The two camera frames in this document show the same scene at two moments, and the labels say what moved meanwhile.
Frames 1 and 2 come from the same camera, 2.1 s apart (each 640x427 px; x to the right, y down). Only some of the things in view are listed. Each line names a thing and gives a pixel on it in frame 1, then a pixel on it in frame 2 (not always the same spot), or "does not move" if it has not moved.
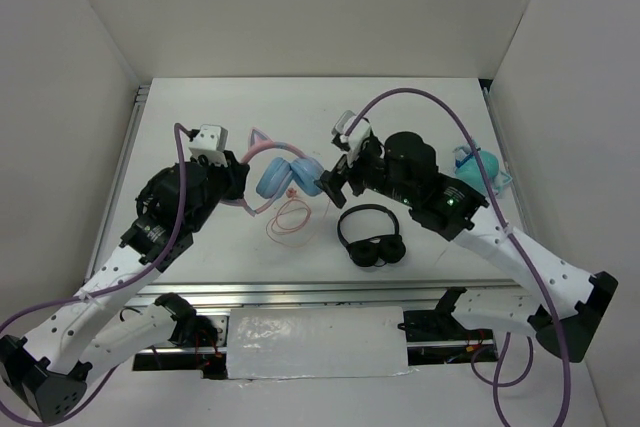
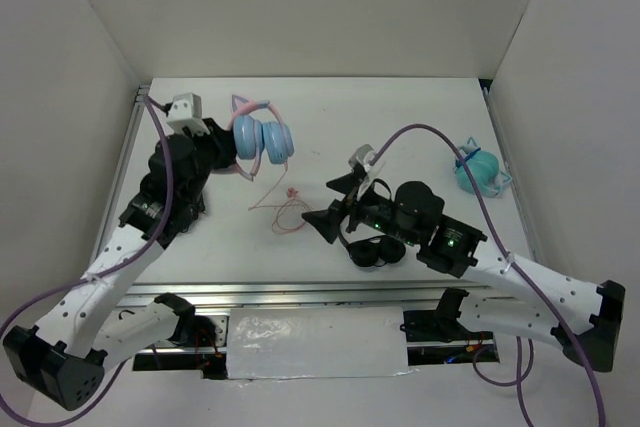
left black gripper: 235,174 -> 222,140
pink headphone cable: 288,237 -> 292,193
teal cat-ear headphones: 467,168 does not move
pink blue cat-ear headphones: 278,176 -> 259,131
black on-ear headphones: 388,249 does not move
